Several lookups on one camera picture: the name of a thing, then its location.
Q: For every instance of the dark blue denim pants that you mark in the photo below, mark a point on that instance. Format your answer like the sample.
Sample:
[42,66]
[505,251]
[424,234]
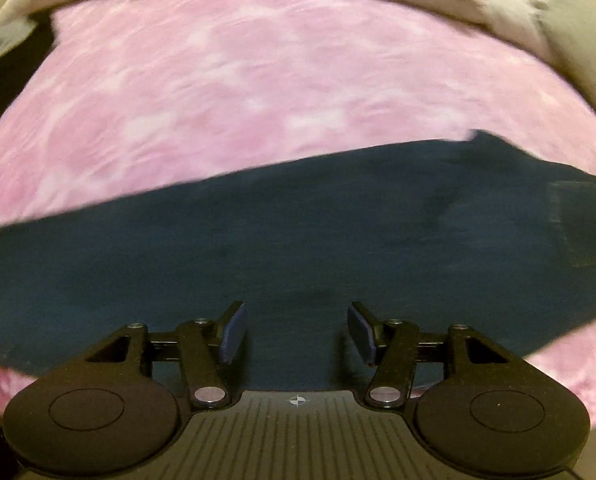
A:
[278,240]

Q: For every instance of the grey cloth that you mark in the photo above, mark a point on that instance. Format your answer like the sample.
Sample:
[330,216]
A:
[0,40]

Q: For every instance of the pink rose print blanket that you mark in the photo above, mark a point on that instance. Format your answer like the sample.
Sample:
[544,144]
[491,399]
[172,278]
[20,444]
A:
[228,85]

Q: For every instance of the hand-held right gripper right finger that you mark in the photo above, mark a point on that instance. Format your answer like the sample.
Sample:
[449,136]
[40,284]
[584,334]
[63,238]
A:
[360,332]

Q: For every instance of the grey pillow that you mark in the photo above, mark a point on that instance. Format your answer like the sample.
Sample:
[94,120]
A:
[582,45]

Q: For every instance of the white fluffy cloth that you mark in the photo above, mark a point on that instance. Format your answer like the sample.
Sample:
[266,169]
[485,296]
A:
[512,0]

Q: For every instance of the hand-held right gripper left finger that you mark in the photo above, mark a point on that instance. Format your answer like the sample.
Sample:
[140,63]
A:
[233,332]

